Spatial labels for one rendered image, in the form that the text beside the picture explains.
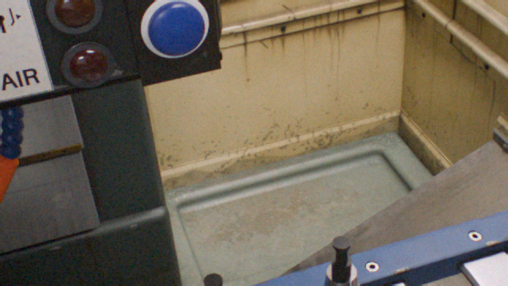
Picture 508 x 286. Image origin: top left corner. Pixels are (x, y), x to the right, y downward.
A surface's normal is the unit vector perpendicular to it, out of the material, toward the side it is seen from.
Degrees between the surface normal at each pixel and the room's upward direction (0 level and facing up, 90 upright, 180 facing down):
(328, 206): 0
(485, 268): 0
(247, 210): 0
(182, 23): 87
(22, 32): 90
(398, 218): 25
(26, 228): 89
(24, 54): 90
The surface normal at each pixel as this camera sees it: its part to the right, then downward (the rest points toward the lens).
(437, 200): -0.45, -0.63
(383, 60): 0.32, 0.55
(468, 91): -0.95, 0.24
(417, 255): -0.07, -0.80
